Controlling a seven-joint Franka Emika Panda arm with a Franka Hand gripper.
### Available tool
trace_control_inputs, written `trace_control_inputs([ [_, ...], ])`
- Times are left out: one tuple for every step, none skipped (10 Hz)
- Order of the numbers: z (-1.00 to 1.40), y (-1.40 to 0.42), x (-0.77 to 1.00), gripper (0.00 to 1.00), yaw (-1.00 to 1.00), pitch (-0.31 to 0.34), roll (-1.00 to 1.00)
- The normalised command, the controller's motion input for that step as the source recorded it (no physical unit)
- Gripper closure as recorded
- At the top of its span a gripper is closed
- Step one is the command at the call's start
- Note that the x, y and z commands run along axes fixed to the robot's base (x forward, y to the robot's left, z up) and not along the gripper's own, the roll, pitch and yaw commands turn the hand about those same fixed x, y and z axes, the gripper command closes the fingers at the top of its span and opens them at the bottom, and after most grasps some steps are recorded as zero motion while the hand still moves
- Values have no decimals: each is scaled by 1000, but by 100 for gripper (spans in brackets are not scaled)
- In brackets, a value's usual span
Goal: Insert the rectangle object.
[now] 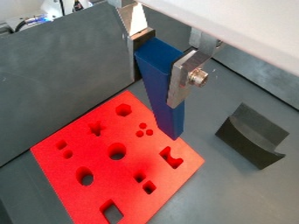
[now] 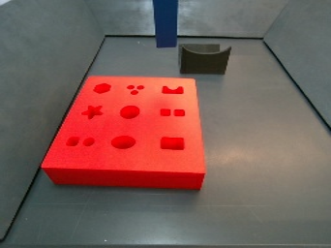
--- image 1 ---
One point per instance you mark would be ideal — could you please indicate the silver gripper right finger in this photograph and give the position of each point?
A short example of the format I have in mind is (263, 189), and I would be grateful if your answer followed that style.
(187, 68)

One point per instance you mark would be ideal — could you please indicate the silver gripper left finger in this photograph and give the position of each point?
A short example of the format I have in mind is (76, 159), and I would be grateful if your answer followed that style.
(138, 32)

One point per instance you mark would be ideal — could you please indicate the blue rectangular block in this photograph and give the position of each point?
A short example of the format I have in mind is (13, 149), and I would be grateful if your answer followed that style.
(155, 57)

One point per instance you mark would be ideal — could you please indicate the grey upright panel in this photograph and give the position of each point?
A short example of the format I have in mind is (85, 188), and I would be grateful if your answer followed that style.
(59, 69)

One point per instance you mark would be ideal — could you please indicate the dark grey curved block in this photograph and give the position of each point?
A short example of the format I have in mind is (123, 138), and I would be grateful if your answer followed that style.
(252, 136)

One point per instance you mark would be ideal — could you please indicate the red shape sorting board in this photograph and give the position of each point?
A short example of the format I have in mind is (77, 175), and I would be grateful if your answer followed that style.
(111, 160)

